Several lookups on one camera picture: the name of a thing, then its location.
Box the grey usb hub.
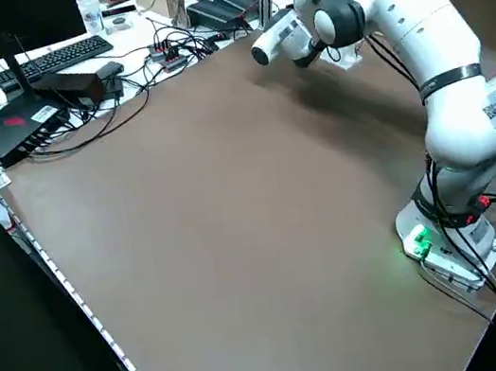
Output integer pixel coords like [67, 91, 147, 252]
[157, 51, 191, 75]
[147, 37, 177, 58]

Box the small black adapter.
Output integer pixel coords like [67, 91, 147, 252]
[99, 75, 128, 102]
[95, 59, 126, 80]

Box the dark brown box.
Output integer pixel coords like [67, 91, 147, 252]
[30, 64, 110, 116]

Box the black remote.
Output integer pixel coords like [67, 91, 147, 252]
[100, 4, 138, 20]

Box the white printed cup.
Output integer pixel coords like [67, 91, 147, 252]
[79, 0, 106, 36]

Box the black keyboard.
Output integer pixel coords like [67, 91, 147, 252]
[0, 32, 119, 95]

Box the black computer with red logo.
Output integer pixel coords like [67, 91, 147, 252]
[0, 85, 80, 170]

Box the black monitor stand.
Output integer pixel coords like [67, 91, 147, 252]
[0, 0, 39, 103]

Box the black arm foot cable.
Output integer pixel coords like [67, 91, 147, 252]
[416, 241, 496, 338]

